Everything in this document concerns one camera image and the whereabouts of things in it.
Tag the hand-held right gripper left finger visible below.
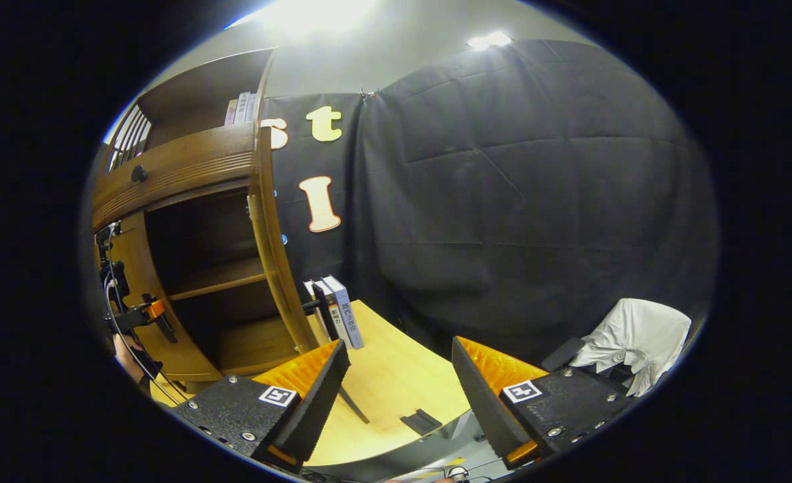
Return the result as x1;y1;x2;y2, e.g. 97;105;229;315
171;339;352;474

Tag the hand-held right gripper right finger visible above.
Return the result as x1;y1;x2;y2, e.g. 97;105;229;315
451;335;638;470

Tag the wooden shoe cabinet door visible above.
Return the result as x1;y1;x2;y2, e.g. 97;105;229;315
248;127;319;355
94;211;222;383

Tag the wooden double-door shoe cabinet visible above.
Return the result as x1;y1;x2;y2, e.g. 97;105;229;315
91;47;319;393

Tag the wooden cabinet drawer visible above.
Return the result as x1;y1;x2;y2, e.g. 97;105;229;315
92;123;257;232

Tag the small black block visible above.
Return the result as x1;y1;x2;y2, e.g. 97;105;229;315
401;409;443;435

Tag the blue grey book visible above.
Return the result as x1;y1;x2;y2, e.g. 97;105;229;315
321;275;365;350

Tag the white purple book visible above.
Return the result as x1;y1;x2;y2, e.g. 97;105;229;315
303;280;330;339

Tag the white garment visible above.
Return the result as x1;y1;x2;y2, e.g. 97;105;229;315
571;298;692;396

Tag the black backdrop cloth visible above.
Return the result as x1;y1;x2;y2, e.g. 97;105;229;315
262;39;715;366

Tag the small ceiling light panel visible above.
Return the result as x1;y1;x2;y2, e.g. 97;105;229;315
466;31;513;51

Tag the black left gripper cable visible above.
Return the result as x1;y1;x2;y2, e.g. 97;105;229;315
104;278;189;403

